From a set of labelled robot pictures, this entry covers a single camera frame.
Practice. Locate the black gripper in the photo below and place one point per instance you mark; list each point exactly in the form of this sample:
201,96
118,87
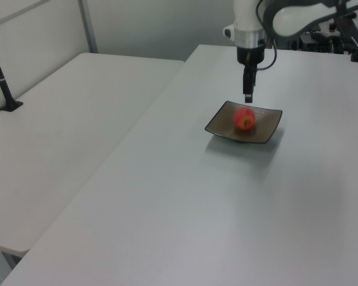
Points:
250,56

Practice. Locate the red apple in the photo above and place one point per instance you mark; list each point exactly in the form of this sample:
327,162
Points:
244,118

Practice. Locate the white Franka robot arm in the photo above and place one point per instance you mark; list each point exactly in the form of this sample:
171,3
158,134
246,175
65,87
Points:
247,21

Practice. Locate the square brown ceramic plate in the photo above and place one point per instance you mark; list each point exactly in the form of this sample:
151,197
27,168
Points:
220,125

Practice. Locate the black lab equipment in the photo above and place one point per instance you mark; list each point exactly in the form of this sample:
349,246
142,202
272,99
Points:
319,41

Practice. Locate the black keyboard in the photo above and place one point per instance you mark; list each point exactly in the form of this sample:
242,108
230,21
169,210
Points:
347,26

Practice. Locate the black computer mouse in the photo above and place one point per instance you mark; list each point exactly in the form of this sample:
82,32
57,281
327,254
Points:
350,15

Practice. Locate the white side table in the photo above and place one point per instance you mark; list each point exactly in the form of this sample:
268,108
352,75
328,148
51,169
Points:
56,134

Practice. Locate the grey metal partition post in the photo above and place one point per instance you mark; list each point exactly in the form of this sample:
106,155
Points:
88,26

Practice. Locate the black camera pole with base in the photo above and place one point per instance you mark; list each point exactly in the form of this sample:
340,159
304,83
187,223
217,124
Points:
1,80

